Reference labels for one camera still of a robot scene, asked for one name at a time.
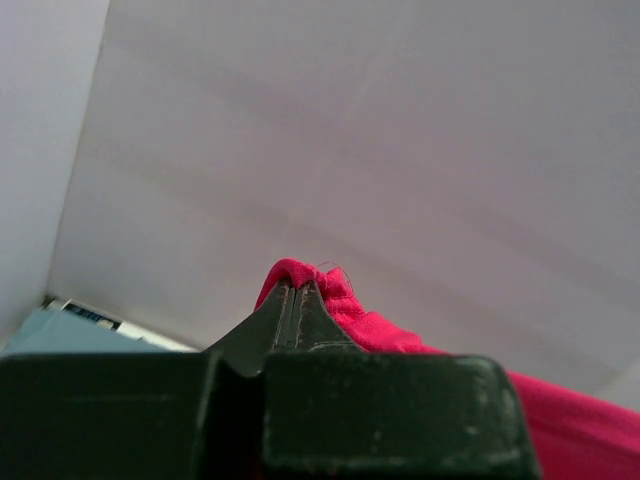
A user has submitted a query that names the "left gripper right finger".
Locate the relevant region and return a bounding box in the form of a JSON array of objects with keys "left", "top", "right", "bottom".
[{"left": 262, "top": 282, "right": 540, "bottom": 479}]

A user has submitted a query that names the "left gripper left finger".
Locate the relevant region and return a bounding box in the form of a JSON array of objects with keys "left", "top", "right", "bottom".
[{"left": 1, "top": 281, "right": 295, "bottom": 479}]

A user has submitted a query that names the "red t shirt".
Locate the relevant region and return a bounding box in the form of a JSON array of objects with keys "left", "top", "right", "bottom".
[{"left": 256, "top": 258, "right": 639, "bottom": 479}]

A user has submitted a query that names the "folded light blue t shirt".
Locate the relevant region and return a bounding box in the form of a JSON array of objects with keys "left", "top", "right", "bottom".
[{"left": 1, "top": 309, "right": 197, "bottom": 356}]

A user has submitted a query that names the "blue label sticker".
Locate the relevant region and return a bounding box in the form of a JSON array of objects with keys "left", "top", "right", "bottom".
[{"left": 61, "top": 300, "right": 122, "bottom": 331}]

